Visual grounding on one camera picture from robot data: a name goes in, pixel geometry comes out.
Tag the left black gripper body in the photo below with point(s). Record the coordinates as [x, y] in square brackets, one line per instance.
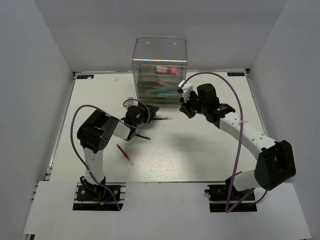
[143, 117]

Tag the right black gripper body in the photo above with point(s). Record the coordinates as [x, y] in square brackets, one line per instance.
[191, 105]

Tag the purple gel pen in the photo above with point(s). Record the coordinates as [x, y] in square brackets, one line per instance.
[162, 118]

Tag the blue highlighter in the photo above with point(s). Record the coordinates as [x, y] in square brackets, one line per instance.
[167, 95]

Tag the green gel pen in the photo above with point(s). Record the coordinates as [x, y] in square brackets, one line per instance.
[143, 137]

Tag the orange highlighter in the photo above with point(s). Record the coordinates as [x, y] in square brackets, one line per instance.
[165, 84]

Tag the pink glue bottle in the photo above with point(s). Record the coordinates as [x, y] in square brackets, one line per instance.
[173, 71]

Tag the red gel pen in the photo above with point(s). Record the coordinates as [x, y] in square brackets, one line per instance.
[125, 155]

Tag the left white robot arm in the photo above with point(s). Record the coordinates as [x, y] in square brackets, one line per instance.
[95, 133]

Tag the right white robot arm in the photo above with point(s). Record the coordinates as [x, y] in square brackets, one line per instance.
[275, 162]

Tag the clear drawer organizer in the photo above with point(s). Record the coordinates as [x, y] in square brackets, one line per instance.
[150, 52]

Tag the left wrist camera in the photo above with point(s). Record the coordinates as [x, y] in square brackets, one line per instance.
[130, 102]

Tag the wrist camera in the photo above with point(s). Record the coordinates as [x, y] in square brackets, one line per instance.
[185, 89]
[130, 102]

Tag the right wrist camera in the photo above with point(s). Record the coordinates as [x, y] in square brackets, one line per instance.
[185, 89]

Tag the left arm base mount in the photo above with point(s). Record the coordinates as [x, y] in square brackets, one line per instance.
[85, 200]

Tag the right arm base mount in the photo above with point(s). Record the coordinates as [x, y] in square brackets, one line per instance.
[217, 197]

